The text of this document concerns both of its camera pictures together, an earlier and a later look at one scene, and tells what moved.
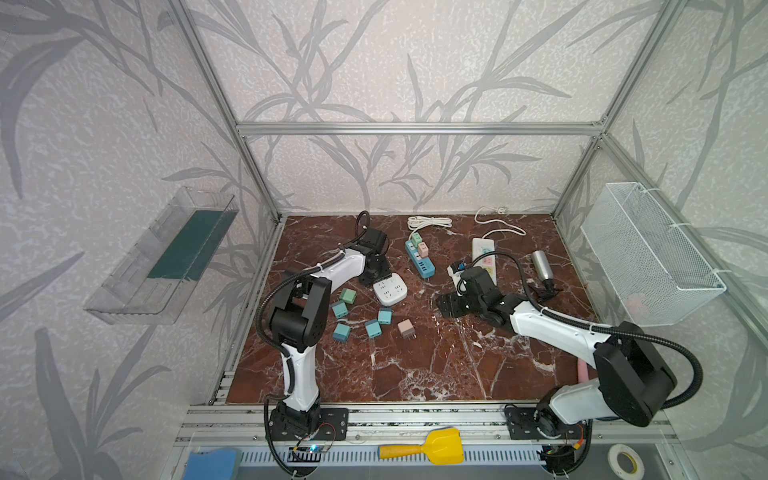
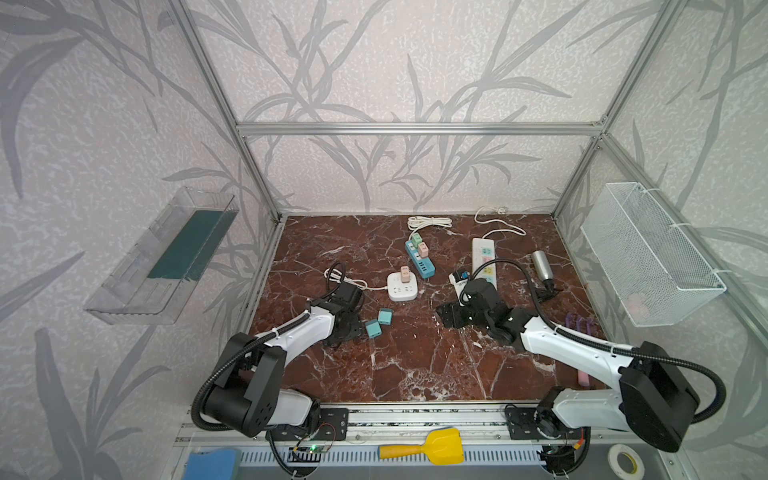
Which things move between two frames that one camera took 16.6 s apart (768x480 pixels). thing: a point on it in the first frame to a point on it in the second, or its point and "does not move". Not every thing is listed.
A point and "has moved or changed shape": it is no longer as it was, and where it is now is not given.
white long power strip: x=481 y=247 does not move
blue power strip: x=423 y=266 does not move
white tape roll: x=614 y=464 does not move
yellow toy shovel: x=442 y=446 does not move
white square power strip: x=391 y=290 has moved or changed shape
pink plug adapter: x=406 y=329 to x=405 y=274
